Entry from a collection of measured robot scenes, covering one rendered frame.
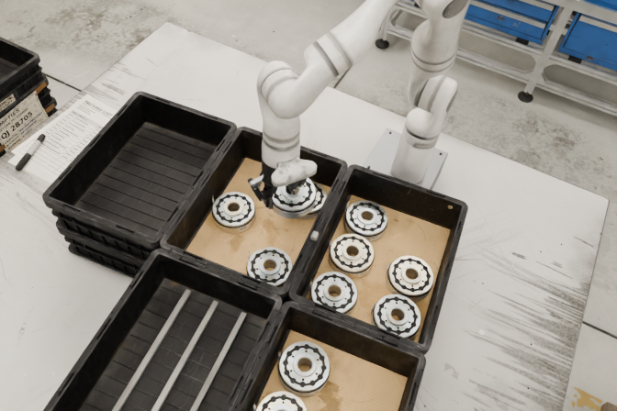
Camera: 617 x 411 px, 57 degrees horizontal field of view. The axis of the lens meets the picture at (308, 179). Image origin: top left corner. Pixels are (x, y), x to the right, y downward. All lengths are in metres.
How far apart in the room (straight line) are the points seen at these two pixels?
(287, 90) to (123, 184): 0.68
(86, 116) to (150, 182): 0.46
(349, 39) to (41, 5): 2.89
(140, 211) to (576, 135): 2.30
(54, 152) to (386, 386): 1.13
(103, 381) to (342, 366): 0.48
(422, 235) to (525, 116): 1.80
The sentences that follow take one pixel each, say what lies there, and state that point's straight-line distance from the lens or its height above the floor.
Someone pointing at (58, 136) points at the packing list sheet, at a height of 0.70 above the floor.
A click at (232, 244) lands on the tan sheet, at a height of 0.83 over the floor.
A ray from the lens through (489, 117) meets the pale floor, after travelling 3.04.
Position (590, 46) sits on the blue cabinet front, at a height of 0.40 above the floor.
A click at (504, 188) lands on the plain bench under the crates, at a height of 0.70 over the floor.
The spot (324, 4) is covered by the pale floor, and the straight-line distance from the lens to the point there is 3.57.
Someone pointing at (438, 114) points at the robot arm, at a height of 1.07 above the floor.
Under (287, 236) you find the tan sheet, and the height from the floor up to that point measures 0.83.
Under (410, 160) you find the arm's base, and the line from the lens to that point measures 1.48.
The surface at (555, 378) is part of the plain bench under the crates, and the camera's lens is 1.50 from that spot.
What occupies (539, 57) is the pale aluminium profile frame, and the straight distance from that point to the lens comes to 3.06.
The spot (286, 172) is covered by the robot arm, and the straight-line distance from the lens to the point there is 1.05.
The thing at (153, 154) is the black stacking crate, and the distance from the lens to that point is 1.55.
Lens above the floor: 1.97
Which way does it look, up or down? 51 degrees down
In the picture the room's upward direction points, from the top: 6 degrees clockwise
